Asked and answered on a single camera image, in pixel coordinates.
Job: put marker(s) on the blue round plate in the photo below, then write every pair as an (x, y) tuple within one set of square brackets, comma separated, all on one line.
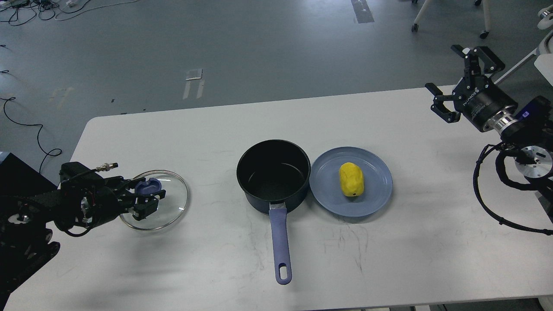
[(325, 182)]

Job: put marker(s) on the glass pot lid purple knob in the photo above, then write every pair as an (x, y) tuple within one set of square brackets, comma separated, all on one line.
[(170, 209)]

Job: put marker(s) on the dark blue saucepan purple handle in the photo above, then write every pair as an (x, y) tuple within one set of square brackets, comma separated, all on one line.
[(274, 175)]

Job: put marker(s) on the white furniture at right edge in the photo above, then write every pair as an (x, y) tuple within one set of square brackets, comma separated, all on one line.
[(545, 46)]

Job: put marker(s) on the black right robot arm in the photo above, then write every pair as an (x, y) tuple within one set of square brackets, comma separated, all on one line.
[(524, 159)]

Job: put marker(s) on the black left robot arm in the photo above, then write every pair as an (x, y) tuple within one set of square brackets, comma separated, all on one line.
[(26, 242)]

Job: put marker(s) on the black box at left edge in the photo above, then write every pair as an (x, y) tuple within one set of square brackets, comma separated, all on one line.
[(19, 179)]

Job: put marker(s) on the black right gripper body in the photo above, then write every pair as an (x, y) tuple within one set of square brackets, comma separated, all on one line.
[(480, 102)]

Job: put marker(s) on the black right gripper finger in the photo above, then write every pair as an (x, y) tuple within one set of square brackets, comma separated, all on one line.
[(479, 61), (438, 106)]

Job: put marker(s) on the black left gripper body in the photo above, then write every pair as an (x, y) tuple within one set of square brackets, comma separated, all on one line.
[(90, 200)]

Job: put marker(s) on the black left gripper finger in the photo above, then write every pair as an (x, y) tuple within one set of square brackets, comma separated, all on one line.
[(143, 208), (139, 189)]

